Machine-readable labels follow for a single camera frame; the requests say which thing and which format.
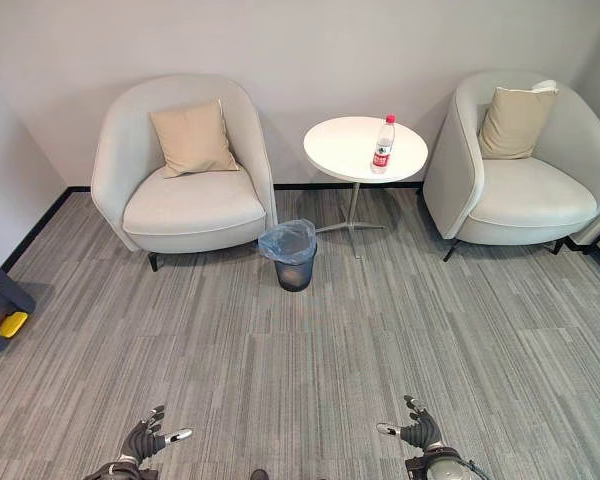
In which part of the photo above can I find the small black trash bin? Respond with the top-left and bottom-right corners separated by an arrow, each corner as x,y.
273,242 -> 319,293

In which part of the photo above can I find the light grey armchair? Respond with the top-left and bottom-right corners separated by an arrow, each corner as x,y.
90,73 -> 276,273
422,68 -> 600,263

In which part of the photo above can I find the beige cushion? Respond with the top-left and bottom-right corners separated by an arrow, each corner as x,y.
477,86 -> 560,161
148,98 -> 242,180

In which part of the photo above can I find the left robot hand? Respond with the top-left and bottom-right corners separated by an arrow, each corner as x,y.
119,405 -> 193,460

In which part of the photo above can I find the yellow pedal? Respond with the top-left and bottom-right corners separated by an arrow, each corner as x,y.
0,311 -> 29,336

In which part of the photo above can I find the water bottle with red label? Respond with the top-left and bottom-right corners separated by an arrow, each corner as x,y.
370,114 -> 397,175

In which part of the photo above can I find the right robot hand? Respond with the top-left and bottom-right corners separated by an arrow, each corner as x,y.
376,394 -> 445,449

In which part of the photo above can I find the blue plastic bin liner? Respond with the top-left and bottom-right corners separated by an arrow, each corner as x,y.
257,218 -> 317,264

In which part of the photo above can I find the round white side table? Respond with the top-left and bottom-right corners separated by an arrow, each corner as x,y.
302,116 -> 429,260

